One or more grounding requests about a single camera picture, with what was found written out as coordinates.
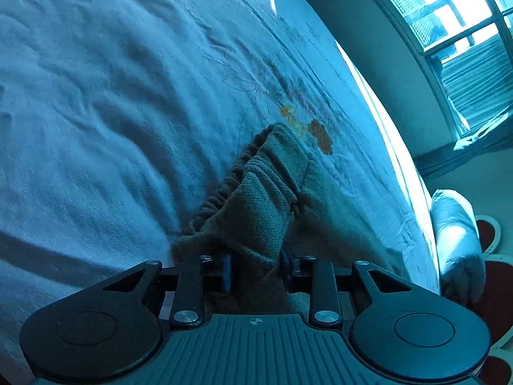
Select dark green fleece pants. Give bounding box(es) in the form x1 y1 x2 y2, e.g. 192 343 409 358
171 124 408 315

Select large bedroom window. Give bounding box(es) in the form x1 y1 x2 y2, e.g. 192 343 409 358
388 0 512 136

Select folded white blue quilt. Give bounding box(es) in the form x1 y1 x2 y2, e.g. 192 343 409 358
430 190 486 307

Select red white scalloped headboard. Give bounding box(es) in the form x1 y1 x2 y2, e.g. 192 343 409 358
474 215 512 384

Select light blue embroidered bed sheet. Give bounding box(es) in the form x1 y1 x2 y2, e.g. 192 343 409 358
1 0 440 384

